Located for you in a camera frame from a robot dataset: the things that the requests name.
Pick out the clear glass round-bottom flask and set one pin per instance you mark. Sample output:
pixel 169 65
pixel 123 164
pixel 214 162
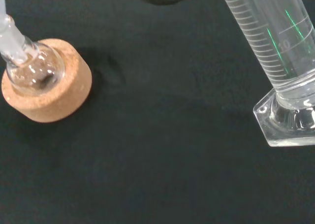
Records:
pixel 37 69

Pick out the black bench cloth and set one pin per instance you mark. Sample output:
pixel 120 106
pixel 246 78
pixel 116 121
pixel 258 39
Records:
pixel 157 160

